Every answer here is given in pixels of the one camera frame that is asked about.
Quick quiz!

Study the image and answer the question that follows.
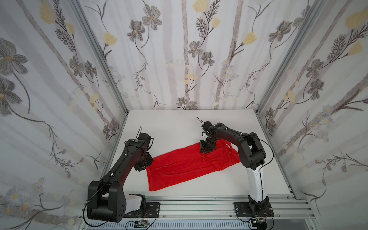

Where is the small circuit board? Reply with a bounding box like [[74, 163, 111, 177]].
[[133, 220, 150, 228], [251, 218, 267, 230]]

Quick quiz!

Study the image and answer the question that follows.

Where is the left small circuit board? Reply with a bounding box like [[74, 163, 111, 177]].
[[133, 220, 150, 228]]

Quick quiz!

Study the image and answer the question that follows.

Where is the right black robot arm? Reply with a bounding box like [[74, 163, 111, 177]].
[[200, 121, 274, 217]]

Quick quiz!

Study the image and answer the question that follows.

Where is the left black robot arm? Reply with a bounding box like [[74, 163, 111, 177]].
[[83, 133, 153, 222]]

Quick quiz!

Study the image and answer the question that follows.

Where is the aluminium corner post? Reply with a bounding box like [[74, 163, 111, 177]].
[[69, 0, 129, 116], [255, 0, 326, 115]]

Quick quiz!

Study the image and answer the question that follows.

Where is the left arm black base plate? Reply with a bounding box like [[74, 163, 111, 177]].
[[123, 202, 161, 218]]

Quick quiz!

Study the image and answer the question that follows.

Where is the right aluminium corner post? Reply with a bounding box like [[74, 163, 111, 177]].
[[255, 0, 326, 115]]

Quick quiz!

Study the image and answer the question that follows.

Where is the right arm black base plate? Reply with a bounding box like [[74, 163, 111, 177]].
[[233, 202, 275, 218]]

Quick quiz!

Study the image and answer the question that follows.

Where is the left aluminium corner post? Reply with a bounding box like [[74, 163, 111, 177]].
[[69, 0, 129, 116]]

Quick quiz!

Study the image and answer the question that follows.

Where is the red t-shirt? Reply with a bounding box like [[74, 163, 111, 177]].
[[146, 140, 240, 192]]

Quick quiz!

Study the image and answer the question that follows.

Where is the right small circuit board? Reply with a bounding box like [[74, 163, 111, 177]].
[[251, 218, 267, 230]]

